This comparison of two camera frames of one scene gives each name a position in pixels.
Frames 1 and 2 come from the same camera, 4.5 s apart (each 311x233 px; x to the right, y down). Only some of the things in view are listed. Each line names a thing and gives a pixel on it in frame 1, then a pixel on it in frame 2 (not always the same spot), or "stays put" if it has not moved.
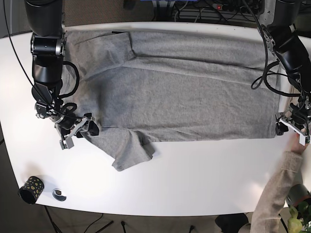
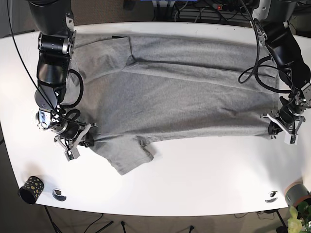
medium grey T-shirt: x=139 y=87 stays put
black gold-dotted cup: x=31 y=190 stays put
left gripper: x=67 y=134 to x=72 y=153
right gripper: x=282 y=124 to x=290 y=128
